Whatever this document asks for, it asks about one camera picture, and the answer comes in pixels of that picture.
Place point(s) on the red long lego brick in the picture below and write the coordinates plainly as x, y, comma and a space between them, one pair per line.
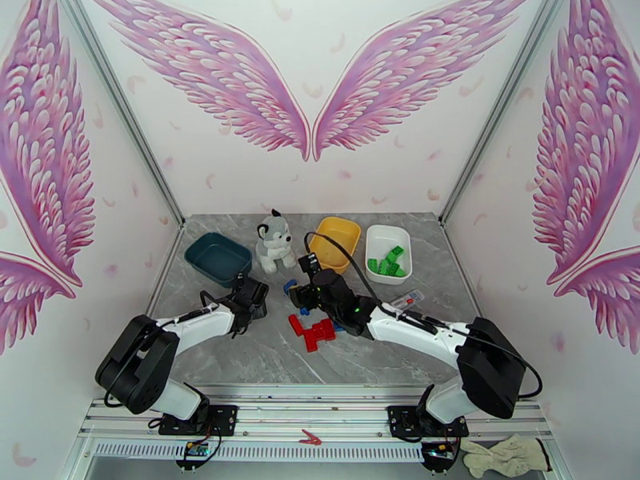
313, 341

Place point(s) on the green small lego brick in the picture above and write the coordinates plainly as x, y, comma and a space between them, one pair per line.
375, 266
385, 259

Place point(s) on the green long lego brick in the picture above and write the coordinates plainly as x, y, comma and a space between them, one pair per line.
396, 252
393, 269

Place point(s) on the yellow plastic bin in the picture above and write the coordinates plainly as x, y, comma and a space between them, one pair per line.
334, 241

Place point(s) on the teal plastic bin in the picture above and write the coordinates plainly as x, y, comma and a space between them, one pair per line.
217, 258

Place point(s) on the grey white husky plush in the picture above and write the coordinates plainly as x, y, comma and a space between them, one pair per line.
272, 241

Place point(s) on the white plastic bin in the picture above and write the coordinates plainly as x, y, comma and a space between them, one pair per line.
387, 238

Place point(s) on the red spring clip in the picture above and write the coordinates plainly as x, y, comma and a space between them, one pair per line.
311, 437

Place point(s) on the small circuit board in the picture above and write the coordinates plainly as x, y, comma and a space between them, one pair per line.
195, 451
440, 453

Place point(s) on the pale work glove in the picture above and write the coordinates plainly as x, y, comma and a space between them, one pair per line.
480, 461
520, 451

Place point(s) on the aluminium table side rail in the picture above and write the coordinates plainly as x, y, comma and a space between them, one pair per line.
462, 268
165, 268

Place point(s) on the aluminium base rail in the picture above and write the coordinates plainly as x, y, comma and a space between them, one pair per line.
310, 408

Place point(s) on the aluminium frame post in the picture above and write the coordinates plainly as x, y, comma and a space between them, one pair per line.
125, 118

